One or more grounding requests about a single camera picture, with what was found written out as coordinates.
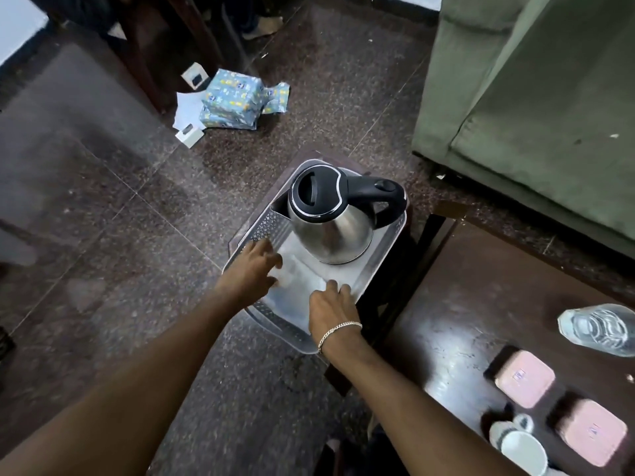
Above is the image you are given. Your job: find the grey plastic tray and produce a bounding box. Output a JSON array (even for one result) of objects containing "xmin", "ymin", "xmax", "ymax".
[{"xmin": 221, "ymin": 158, "xmax": 409, "ymax": 355}]

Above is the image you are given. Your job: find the person's right forearm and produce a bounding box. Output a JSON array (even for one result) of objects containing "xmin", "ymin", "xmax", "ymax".
[{"xmin": 320, "ymin": 329, "xmax": 528, "ymax": 476}]

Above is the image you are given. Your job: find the person's right hand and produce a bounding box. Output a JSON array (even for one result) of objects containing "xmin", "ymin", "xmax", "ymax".
[{"xmin": 308, "ymin": 280, "xmax": 363, "ymax": 345}]

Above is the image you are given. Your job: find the small white box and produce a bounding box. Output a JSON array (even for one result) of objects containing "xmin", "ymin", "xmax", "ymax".
[
  {"xmin": 181, "ymin": 62, "xmax": 211, "ymax": 92},
  {"xmin": 174, "ymin": 122, "xmax": 205, "ymax": 148}
]

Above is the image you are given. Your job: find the silver chain bracelet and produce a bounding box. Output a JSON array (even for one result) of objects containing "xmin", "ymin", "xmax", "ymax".
[{"xmin": 317, "ymin": 320, "xmax": 364, "ymax": 355}]

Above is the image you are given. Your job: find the pink lidded container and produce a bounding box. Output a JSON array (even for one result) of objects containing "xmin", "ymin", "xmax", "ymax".
[
  {"xmin": 483, "ymin": 345, "xmax": 557, "ymax": 410},
  {"xmin": 548, "ymin": 391, "xmax": 629, "ymax": 468}
]

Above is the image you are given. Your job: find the green sofa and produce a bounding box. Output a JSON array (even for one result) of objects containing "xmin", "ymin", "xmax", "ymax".
[{"xmin": 411, "ymin": 0, "xmax": 635, "ymax": 259}]

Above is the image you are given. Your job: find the white paper sheet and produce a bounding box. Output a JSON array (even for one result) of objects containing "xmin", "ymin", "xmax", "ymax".
[{"xmin": 172, "ymin": 90, "xmax": 207, "ymax": 132}]

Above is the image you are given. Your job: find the dark wooden table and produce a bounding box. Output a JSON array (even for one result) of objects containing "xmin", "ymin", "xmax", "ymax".
[{"xmin": 325, "ymin": 200, "xmax": 635, "ymax": 476}]

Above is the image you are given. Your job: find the blue patterned packet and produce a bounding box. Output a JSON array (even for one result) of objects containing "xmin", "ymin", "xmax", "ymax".
[{"xmin": 198, "ymin": 68, "xmax": 291, "ymax": 131}]

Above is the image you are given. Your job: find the white cup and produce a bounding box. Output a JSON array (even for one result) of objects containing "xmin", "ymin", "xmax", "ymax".
[{"xmin": 488, "ymin": 413, "xmax": 550, "ymax": 476}]

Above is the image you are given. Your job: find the white tissue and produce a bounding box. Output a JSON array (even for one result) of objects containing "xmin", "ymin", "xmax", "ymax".
[{"xmin": 272, "ymin": 252, "xmax": 344, "ymax": 314}]

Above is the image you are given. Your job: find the clear plastic water bottle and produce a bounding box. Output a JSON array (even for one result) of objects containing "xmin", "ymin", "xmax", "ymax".
[{"xmin": 557, "ymin": 303, "xmax": 635, "ymax": 358}]

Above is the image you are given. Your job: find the dark wooden chair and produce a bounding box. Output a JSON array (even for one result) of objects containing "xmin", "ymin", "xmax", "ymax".
[{"xmin": 24, "ymin": 0, "xmax": 225, "ymax": 115}]

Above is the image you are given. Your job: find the person's left hand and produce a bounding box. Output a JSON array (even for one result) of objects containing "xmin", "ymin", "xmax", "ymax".
[{"xmin": 218, "ymin": 237, "xmax": 284, "ymax": 310}]

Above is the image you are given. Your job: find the steel electric kettle black lid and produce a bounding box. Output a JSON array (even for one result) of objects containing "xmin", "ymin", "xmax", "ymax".
[{"xmin": 286, "ymin": 163, "xmax": 409, "ymax": 266}]

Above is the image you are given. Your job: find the person's left forearm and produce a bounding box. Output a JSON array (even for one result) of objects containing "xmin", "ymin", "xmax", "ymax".
[{"xmin": 0, "ymin": 285, "xmax": 244, "ymax": 476}]

